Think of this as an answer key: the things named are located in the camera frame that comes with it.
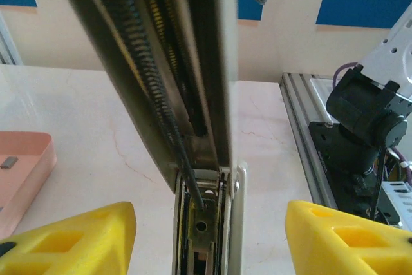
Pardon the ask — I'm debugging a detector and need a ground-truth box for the long aluminium base rail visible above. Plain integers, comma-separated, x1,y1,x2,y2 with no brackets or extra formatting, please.
279,71,339,210

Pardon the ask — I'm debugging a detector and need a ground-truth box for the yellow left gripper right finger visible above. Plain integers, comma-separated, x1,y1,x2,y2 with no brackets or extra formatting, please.
285,200,412,275

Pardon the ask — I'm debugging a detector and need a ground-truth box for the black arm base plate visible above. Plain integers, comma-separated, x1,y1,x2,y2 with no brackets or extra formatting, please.
308,120,342,211

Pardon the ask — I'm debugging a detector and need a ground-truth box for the grey staple strip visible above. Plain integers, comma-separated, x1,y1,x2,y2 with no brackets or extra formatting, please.
0,156,19,169

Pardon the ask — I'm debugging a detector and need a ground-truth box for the silver metal bar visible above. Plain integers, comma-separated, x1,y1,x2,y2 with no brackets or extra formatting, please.
51,0,249,275

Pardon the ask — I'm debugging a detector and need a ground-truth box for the aluminium frame post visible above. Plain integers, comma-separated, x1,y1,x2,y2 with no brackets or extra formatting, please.
0,14,23,66

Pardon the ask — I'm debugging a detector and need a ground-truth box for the pink plastic tray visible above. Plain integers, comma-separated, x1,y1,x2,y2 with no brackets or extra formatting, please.
0,131,58,237

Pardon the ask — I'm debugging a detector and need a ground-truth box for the white slotted cable duct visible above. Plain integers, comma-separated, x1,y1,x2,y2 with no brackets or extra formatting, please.
381,180,412,227

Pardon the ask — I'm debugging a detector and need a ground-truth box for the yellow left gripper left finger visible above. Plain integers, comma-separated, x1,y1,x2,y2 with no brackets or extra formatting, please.
0,201,138,275

